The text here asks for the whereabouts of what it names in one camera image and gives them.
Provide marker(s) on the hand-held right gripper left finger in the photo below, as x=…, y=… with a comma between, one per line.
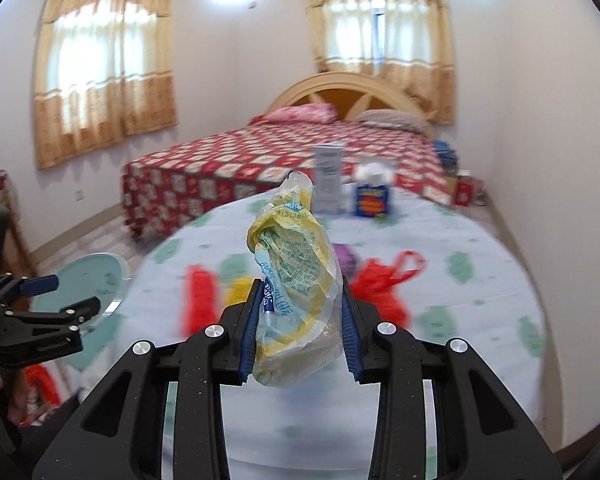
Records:
x=250, y=332

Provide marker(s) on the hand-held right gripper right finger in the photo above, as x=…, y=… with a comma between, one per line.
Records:
x=349, y=332

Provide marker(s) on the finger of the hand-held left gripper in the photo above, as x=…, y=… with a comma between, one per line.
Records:
x=37, y=285
x=55, y=317

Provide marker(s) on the round teal stool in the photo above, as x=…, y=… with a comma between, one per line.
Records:
x=80, y=290

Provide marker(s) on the gold yellow wrapper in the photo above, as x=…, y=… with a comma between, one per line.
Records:
x=239, y=290

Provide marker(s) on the purple foil wrapper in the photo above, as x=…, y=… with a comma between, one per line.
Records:
x=347, y=257

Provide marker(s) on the yellow white plastic bag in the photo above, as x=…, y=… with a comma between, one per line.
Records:
x=292, y=270

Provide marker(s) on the person's left hand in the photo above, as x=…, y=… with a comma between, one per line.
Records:
x=0, y=395

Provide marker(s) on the blue carton white cap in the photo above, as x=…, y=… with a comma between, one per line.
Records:
x=372, y=195

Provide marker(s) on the white milk carton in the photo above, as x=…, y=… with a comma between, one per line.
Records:
x=327, y=180

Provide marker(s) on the bed with red patterned cover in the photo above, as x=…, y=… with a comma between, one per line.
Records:
x=220, y=165

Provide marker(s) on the red box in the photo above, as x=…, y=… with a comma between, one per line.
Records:
x=464, y=190

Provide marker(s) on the beige patterned curtain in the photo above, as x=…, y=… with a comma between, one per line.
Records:
x=100, y=70
x=340, y=15
x=420, y=40

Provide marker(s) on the striped pillow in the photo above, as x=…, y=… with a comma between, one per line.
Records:
x=392, y=120

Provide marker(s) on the pink pillow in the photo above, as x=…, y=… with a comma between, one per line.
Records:
x=300, y=114

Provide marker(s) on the cream wooden headboard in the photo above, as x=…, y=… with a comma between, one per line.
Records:
x=350, y=92

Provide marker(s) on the window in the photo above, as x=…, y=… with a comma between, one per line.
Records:
x=378, y=15

